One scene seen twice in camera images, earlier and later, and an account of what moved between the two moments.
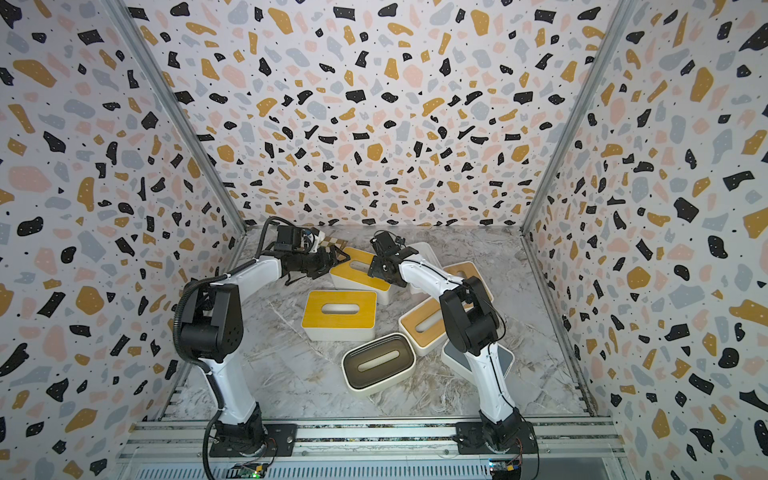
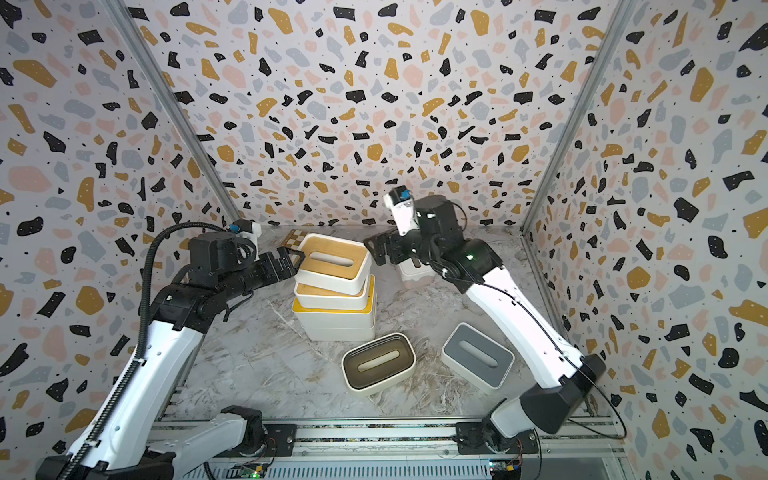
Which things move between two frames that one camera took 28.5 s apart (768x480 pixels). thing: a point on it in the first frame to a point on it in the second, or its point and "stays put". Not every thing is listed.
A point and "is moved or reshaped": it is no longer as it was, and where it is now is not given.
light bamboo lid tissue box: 465,270 is moved or reshaped
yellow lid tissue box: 353,274 to 340,318
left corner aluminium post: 225,191 stays put
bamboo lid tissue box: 426,326 to 333,263
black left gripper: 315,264 to 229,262
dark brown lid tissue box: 382,362 stays put
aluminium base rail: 565,450 stays put
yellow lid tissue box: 343,316 stays put
